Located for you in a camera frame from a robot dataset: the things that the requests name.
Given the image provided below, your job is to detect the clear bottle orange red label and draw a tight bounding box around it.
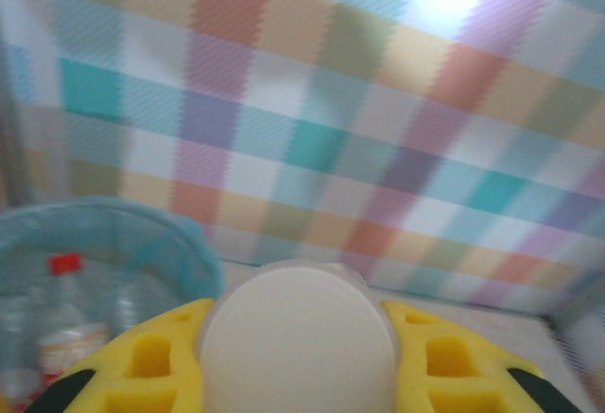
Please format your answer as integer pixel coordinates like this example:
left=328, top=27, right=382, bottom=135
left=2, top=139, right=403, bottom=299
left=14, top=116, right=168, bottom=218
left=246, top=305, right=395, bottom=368
left=27, top=252, right=114, bottom=367

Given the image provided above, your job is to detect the blue-lined trash bin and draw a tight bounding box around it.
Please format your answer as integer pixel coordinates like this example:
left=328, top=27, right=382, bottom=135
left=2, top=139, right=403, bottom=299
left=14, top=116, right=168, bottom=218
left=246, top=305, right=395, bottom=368
left=0, top=195, right=226, bottom=413

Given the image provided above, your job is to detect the small white green label bottle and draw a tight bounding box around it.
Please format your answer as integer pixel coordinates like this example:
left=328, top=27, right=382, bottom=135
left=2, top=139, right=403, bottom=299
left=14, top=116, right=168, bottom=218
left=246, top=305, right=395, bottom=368
left=200, top=259, right=401, bottom=413

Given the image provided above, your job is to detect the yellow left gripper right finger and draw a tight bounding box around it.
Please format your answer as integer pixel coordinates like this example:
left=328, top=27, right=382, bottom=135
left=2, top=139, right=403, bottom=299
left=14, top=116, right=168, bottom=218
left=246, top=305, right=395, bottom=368
left=380, top=299, right=585, bottom=413

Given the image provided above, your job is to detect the aluminium frame post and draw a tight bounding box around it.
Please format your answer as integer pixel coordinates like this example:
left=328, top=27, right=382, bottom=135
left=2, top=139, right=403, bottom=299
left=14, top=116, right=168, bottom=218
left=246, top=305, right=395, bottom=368
left=0, top=29, right=19, bottom=211

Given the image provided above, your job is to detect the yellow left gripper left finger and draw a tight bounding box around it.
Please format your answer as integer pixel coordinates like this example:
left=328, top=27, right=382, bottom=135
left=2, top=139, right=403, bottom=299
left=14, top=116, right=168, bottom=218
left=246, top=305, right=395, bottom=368
left=27, top=297, right=216, bottom=413

